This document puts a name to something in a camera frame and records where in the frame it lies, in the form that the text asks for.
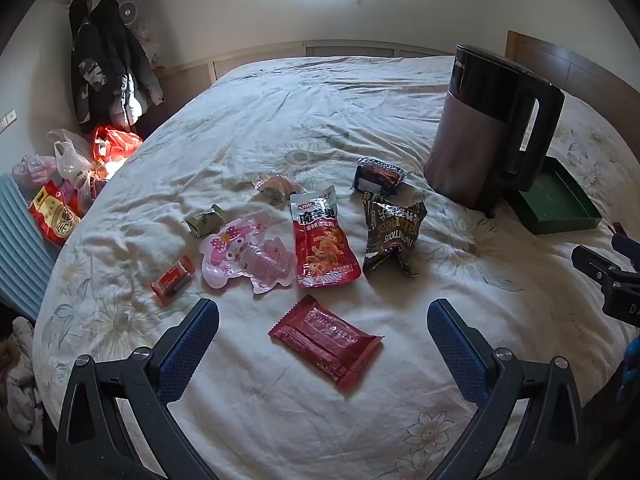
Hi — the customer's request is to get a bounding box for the brown snack bag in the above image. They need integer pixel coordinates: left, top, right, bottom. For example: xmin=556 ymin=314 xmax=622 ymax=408
xmin=362 ymin=191 xmax=428 ymax=277

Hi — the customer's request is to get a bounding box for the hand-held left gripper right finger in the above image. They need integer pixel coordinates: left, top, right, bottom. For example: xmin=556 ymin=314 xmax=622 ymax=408
xmin=426 ymin=298 xmax=586 ymax=480

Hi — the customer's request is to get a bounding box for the small orange snack packet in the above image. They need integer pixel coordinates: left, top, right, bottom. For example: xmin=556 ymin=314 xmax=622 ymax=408
xmin=256 ymin=175 xmax=305 ymax=206

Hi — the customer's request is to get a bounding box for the black hanging jacket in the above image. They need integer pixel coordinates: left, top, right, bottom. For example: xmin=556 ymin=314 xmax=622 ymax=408
xmin=68 ymin=0 xmax=126 ymax=126
xmin=90 ymin=0 xmax=166 ymax=131

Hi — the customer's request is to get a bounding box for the light blue ribbed panel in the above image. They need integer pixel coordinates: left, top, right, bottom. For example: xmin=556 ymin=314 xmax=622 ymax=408
xmin=0 ymin=174 xmax=60 ymax=323

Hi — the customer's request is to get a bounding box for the red and white snack pouch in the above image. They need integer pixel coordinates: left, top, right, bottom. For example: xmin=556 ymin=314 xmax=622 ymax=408
xmin=290 ymin=185 xmax=362 ymax=288

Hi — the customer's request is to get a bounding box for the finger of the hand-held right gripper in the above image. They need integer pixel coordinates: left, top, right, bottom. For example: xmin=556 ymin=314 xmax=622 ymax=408
xmin=571 ymin=245 xmax=626 ymax=291
xmin=611 ymin=235 xmax=640 ymax=273

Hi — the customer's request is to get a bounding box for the white plastic bag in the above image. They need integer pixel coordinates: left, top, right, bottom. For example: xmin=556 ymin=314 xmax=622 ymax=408
xmin=47 ymin=129 xmax=96 ymax=186

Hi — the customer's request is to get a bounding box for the dark red snack packet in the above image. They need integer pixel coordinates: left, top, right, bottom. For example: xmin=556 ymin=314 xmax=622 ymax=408
xmin=268 ymin=295 xmax=385 ymax=391

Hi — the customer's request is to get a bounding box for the red and yellow bag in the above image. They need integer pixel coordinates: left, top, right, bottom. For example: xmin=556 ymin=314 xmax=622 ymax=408
xmin=28 ymin=182 xmax=83 ymax=247

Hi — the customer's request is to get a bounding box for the bed with floral sheet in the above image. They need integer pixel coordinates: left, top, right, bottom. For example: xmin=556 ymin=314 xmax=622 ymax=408
xmin=32 ymin=55 xmax=640 ymax=480

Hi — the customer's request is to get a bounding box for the pile of clothes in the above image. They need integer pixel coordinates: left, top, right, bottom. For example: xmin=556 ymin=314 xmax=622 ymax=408
xmin=0 ymin=316 xmax=48 ymax=448

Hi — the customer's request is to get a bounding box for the black and rose electric kettle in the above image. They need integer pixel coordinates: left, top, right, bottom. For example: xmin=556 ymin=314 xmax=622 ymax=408
xmin=424 ymin=44 xmax=566 ymax=219

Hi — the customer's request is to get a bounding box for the green box tray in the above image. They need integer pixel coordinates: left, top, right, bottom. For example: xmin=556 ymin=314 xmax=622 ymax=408
xmin=515 ymin=156 xmax=603 ymax=236

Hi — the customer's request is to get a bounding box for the dark cookie packet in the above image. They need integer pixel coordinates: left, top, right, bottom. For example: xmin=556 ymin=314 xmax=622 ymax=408
xmin=352 ymin=157 xmax=411 ymax=196

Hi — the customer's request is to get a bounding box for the pink cartoon snack pouch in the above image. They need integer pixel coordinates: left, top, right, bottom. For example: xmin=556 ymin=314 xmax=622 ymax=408
xmin=199 ymin=212 xmax=299 ymax=295

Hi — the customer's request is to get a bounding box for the wooden headboard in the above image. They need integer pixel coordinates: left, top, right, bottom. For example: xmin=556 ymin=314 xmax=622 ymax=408
xmin=505 ymin=30 xmax=640 ymax=126

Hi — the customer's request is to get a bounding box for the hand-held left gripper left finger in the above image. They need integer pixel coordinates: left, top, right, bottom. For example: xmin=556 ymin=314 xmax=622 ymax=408
xmin=56 ymin=298 xmax=221 ymax=480

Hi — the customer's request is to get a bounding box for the pink plastic bag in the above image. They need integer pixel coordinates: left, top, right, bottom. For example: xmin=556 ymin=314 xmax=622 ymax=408
xmin=11 ymin=154 xmax=58 ymax=191

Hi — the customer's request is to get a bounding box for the small green candy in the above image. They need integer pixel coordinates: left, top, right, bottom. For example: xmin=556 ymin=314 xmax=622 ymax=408
xmin=184 ymin=204 xmax=228 ymax=237

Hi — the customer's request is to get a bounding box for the small red candy packet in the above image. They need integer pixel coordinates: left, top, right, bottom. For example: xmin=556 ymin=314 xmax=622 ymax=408
xmin=151 ymin=255 xmax=197 ymax=306

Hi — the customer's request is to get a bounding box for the red plastic bag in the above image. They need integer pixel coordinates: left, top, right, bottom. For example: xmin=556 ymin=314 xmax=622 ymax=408
xmin=91 ymin=126 xmax=144 ymax=171

